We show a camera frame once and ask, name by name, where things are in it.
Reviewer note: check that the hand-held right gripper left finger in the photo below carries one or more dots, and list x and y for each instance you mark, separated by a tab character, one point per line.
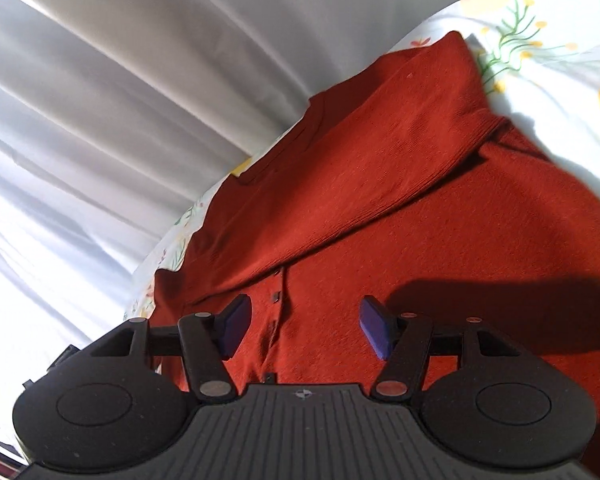
236	326

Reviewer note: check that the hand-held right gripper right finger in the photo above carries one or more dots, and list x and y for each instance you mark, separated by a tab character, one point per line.
374	327

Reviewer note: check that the red knit cardigan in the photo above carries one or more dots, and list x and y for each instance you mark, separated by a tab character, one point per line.
405	200

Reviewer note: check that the white curtain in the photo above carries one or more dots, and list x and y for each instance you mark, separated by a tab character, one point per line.
130	85

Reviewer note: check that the floral bed sheet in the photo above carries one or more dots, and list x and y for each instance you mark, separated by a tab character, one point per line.
555	85

